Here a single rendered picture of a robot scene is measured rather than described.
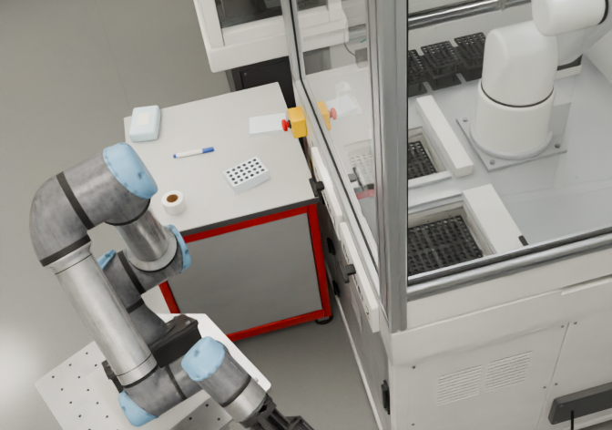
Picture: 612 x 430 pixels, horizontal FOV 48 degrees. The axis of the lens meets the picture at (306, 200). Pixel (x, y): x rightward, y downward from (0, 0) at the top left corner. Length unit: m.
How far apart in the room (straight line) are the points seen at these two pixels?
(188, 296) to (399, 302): 1.06
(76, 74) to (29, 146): 0.63
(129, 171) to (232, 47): 1.38
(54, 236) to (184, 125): 1.29
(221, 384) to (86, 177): 0.44
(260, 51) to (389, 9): 1.64
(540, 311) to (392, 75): 0.87
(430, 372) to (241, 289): 0.85
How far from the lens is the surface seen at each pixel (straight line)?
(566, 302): 1.80
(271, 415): 1.27
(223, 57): 2.62
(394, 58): 1.08
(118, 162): 1.28
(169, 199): 2.22
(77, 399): 1.92
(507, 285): 1.63
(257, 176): 2.20
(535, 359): 2.01
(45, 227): 1.30
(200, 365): 1.25
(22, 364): 3.04
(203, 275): 2.35
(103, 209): 1.29
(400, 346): 1.68
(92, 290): 1.32
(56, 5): 5.14
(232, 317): 2.56
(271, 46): 2.63
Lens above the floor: 2.31
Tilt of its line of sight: 46 degrees down
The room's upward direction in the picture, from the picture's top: 9 degrees counter-clockwise
